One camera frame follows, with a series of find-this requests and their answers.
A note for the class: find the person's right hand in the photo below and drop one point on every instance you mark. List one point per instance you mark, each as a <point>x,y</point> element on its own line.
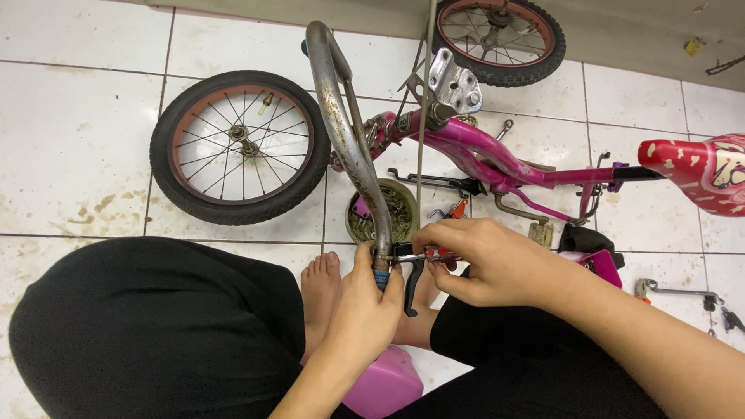
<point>500,262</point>

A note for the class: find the person's left hand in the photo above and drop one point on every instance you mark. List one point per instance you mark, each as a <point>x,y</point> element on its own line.
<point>361,314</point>

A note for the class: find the person's left foot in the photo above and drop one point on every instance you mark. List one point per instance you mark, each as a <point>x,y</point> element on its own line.
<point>320,297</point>

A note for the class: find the person's foot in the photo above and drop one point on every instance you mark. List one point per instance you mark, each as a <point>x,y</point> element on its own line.
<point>416,329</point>
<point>320,297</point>

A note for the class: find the beige bicycle pedal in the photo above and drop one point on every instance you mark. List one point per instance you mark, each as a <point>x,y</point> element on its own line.
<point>541,234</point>

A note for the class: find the person's right foot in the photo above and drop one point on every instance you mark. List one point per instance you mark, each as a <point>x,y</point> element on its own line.
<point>416,329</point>

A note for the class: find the black brake lever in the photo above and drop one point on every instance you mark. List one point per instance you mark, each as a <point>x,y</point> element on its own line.
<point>414,285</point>

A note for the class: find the pink plastic stool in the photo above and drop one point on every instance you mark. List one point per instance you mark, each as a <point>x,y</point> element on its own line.
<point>381,384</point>

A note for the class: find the black cloth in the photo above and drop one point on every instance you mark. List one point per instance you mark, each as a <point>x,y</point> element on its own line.
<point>585,240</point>

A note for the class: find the black metal kickstand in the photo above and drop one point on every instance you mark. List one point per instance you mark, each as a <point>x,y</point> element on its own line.
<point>442,181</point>

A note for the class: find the pink plastic bicycle part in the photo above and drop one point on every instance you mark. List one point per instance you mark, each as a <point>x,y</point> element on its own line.
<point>602,267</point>

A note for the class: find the round bowl of screws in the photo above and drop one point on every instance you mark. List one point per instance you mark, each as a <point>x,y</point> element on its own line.
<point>401,215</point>

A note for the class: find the small silver spanner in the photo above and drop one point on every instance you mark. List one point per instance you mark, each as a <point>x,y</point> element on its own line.
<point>504,129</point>

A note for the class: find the purple seat clamp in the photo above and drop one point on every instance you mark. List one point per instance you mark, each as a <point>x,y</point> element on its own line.
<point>617,176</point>

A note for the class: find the person's black trousers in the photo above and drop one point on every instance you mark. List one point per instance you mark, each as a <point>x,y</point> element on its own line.
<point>157,331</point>

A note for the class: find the mounted black tyre bicycle wheel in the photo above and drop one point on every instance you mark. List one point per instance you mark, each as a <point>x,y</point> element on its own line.
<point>553,52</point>

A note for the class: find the red patterned bicycle saddle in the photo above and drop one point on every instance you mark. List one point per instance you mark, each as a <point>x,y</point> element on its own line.
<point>698,169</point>

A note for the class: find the loose black tyre bicycle wheel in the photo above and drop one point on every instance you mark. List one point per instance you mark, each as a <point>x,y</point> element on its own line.
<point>174,174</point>

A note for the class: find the small black metal tools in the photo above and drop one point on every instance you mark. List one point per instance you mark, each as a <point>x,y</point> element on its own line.
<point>727,317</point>

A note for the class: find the small yellow scrap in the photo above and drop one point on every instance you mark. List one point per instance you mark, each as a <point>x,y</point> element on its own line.
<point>694,46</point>

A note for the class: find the pink bicycle frame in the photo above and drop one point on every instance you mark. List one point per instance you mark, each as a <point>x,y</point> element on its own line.
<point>465,142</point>

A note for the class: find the chrome stem bracket plate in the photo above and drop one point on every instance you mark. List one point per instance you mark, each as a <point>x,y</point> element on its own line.
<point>457,87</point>

